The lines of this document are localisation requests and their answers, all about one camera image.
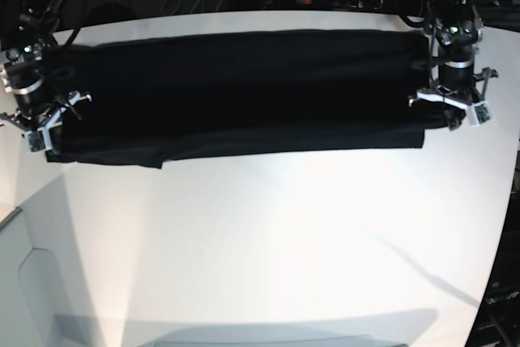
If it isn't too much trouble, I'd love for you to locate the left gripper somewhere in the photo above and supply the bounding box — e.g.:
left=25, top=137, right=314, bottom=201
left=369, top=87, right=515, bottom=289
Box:
left=408, top=60, right=499, bottom=131

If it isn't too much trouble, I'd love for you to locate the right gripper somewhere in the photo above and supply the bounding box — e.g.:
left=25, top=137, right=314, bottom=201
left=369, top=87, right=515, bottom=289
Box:
left=1, top=78, right=93, bottom=133

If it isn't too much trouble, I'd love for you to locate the black T-shirt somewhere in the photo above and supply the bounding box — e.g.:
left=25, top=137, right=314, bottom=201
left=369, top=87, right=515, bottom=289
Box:
left=46, top=30, right=447, bottom=168

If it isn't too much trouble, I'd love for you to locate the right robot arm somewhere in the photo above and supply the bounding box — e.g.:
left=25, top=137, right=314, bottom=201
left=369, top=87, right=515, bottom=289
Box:
left=1, top=0, right=80, bottom=132

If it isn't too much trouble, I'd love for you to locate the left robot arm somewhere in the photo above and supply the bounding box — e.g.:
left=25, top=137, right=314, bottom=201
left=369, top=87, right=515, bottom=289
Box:
left=414, top=0, right=499, bottom=130

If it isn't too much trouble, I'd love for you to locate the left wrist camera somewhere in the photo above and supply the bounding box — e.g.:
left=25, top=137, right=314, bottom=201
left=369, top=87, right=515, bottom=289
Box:
left=466, top=101, right=493, bottom=127

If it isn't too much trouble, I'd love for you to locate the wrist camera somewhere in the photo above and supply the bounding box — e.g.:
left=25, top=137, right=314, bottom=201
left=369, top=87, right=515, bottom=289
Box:
left=24, top=127, right=55, bottom=154
left=466, top=101, right=493, bottom=127

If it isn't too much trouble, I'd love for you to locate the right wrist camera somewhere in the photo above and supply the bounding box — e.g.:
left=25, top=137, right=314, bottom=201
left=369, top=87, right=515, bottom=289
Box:
left=24, top=127, right=55, bottom=154

